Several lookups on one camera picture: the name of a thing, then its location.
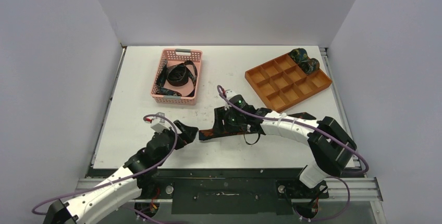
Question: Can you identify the orange divided tray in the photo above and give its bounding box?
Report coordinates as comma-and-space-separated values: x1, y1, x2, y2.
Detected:
244, 53, 332, 113

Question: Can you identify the rolled blue green tie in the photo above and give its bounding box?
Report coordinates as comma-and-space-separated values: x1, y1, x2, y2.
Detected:
288, 48, 309, 64

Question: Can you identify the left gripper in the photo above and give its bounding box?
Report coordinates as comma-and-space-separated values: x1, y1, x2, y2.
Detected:
156, 120, 198, 167

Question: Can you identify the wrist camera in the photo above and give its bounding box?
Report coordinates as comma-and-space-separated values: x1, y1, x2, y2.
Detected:
224, 90, 238, 101
148, 112, 168, 133

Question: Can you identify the black orange floral tie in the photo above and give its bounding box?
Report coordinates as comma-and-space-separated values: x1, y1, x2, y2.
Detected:
199, 111, 318, 144

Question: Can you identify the dark tie in basket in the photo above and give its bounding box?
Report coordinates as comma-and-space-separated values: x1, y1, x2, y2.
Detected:
155, 60, 198, 97

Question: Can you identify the rolled dark floral tie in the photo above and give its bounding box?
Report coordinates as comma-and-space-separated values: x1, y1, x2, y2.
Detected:
299, 58, 320, 76

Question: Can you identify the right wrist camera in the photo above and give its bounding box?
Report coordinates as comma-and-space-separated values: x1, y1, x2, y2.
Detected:
224, 90, 238, 101

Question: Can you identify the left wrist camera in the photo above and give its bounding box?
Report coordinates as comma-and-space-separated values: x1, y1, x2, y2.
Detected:
148, 112, 168, 133

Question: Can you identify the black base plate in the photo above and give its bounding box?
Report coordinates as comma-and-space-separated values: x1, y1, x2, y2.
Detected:
133, 168, 329, 217

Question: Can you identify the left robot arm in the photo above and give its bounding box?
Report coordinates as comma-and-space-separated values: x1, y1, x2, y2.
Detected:
43, 119, 198, 223

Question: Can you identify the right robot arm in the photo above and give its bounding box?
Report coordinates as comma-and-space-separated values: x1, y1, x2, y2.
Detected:
199, 90, 357, 197

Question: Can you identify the pink plastic basket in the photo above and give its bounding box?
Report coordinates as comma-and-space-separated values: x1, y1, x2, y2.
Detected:
151, 48, 203, 105

